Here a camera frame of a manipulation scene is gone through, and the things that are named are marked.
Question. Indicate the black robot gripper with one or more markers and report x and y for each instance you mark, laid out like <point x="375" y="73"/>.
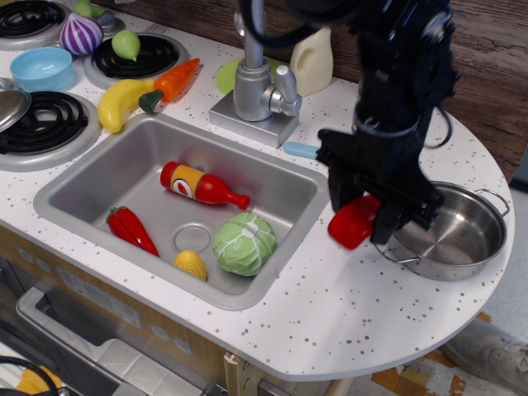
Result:
<point x="385" y="167"/>

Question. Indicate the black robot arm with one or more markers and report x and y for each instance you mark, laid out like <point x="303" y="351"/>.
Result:
<point x="405" y="56"/>

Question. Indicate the green toy cabbage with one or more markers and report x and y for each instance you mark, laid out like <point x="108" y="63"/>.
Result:
<point x="244" y="244"/>

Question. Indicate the silver toy faucet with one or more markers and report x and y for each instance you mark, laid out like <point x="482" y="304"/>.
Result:
<point x="262" y="107"/>

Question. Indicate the silver toy sink basin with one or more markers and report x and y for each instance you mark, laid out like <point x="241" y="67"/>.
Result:
<point x="124" y="170"/>

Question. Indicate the cream toy detergent bottle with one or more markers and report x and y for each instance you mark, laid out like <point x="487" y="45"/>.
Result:
<point x="312" y="62"/>

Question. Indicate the red toy ketchup bottle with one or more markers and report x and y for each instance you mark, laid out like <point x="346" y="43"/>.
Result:
<point x="200" y="186"/>

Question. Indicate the grey sneaker on floor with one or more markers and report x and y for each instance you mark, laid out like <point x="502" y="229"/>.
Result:
<point x="488" y="352"/>

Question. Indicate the yellow toy corn piece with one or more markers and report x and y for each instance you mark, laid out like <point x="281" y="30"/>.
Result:
<point x="191" y="262"/>

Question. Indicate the green round toy plate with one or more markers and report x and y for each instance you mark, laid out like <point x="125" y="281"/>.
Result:
<point x="225" y="76"/>

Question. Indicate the orange toy carrot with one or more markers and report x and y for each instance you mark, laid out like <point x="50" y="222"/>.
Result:
<point x="167" y="87"/>

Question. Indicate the red toy chili pepper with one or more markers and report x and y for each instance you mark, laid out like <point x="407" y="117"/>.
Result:
<point x="125" y="224"/>

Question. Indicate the yellow toy banana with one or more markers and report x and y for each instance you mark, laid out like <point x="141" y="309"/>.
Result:
<point x="120" y="101"/>

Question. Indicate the green toy pear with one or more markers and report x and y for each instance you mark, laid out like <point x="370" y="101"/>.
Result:
<point x="126" y="44"/>

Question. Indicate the toy oven door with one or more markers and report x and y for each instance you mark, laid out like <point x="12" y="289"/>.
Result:
<point x="95" y="344"/>

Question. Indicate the grey stove knob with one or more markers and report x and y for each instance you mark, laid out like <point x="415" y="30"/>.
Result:
<point x="110" y="23"/>

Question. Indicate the front left stove burner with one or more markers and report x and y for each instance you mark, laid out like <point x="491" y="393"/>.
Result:
<point x="57" y="128"/>

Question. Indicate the purple striped toy onion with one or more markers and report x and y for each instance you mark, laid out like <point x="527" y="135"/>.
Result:
<point x="80" y="35"/>

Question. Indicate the green toy at back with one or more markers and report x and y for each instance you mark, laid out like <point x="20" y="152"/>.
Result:
<point x="85" y="8"/>

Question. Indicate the light blue toy bowl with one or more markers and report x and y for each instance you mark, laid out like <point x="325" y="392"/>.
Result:
<point x="43" y="69"/>

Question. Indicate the silver pot lid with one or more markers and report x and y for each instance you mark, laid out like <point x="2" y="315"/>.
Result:
<point x="14" y="103"/>

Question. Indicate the back left stove burner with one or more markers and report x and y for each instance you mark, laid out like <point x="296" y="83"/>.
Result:
<point x="27" y="25"/>

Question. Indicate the yellow object at bottom left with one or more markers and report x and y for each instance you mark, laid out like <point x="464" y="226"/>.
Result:
<point x="31" y="383"/>

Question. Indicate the blue handled toy knife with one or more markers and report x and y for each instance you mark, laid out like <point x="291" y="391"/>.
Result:
<point x="301" y="150"/>

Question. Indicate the small steel pan with handles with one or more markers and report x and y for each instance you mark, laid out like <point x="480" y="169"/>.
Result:
<point x="469" y="232"/>

